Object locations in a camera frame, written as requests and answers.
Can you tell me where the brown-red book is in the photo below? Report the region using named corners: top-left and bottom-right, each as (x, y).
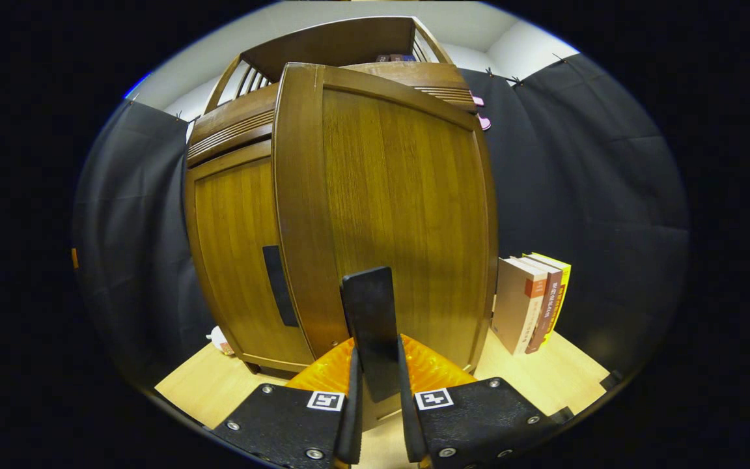
top-left (518, 255), bottom-right (563, 354)

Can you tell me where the black backdrop cloth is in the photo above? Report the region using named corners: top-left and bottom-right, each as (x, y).
top-left (70, 53), bottom-right (691, 391)

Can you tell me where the white book with orange band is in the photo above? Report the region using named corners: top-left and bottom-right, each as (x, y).
top-left (491, 257), bottom-right (548, 356)

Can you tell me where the wooden cabinet door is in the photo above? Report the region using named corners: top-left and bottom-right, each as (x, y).
top-left (184, 140), bottom-right (316, 373)
top-left (272, 62), bottom-right (499, 378)

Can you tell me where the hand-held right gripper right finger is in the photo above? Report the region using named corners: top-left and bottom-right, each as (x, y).
top-left (396, 334), bottom-right (574, 469)

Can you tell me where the wooden double-door shoe cabinet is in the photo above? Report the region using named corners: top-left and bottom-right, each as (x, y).
top-left (183, 16), bottom-right (499, 424)

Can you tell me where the black door handle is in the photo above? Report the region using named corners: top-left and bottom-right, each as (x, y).
top-left (340, 266), bottom-right (402, 403)
top-left (262, 245), bottom-right (299, 328)

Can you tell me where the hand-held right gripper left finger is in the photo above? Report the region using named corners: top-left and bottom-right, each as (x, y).
top-left (211, 335), bottom-right (364, 469)

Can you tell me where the small white object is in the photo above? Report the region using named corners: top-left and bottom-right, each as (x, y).
top-left (206, 326), bottom-right (236, 357)

